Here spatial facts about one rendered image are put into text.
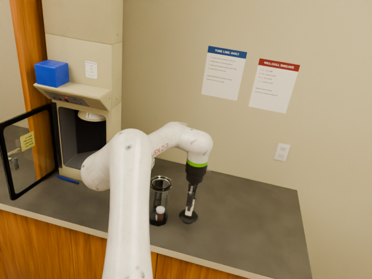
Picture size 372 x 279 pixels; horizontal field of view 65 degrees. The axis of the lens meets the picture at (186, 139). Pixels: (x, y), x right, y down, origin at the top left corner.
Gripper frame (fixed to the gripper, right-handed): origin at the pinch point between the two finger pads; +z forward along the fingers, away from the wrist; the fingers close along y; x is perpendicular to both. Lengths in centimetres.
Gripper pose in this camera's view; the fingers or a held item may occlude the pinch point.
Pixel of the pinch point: (189, 207)
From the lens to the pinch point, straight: 142.9
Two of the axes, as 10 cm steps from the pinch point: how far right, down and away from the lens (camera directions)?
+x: -9.7, -2.1, 1.5
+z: -1.1, 8.7, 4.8
